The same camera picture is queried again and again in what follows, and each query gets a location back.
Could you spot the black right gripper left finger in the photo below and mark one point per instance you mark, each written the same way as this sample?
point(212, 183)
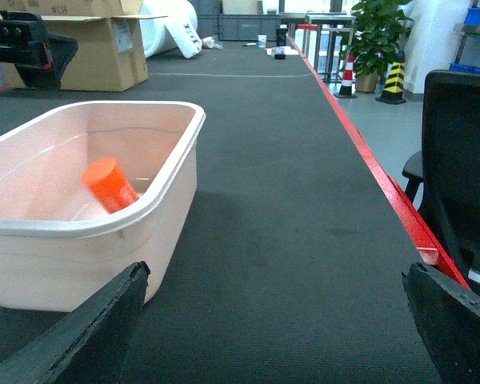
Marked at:
point(90, 344)

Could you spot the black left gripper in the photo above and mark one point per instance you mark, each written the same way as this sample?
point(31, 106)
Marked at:
point(39, 56)

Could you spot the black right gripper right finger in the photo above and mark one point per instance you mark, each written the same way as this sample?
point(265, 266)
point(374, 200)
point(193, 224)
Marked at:
point(447, 318)

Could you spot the pink plastic box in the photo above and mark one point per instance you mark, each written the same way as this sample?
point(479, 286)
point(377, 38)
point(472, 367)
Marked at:
point(58, 245)

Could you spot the orange cylindrical capacitor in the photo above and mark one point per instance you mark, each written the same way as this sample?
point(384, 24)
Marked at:
point(106, 181)

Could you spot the cardboard box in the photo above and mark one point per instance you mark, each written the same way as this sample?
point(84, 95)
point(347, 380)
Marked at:
point(110, 54)

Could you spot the black office chair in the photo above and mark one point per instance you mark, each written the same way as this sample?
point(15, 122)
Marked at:
point(450, 158)

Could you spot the white foam roll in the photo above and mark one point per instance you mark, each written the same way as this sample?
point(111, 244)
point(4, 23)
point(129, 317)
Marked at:
point(171, 24)

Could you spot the white paper cup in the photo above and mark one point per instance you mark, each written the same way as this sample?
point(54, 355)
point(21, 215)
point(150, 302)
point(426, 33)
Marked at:
point(262, 38)

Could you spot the yellow black traffic cone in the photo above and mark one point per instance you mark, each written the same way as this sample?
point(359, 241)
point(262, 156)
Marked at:
point(392, 92)

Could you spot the red white traffic cone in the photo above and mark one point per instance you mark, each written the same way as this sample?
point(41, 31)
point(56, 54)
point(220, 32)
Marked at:
point(346, 87)

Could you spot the potted green plant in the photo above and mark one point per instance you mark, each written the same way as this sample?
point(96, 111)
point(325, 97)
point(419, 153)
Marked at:
point(379, 26)

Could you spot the red metal table frame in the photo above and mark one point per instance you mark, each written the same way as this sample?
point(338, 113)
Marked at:
point(429, 248)

